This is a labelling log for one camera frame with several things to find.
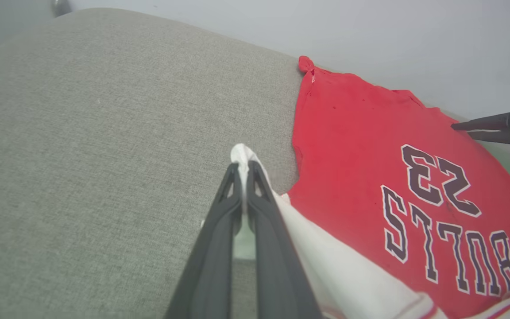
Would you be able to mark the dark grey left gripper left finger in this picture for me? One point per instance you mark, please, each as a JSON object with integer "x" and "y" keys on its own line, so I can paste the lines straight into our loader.
{"x": 208, "y": 274}

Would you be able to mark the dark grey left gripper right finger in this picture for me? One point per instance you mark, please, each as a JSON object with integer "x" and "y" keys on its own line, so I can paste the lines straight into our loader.
{"x": 279, "y": 274}

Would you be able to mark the red Bulls 23 basketball jersey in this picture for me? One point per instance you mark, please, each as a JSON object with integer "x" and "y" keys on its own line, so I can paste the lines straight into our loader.
{"x": 348, "y": 155}

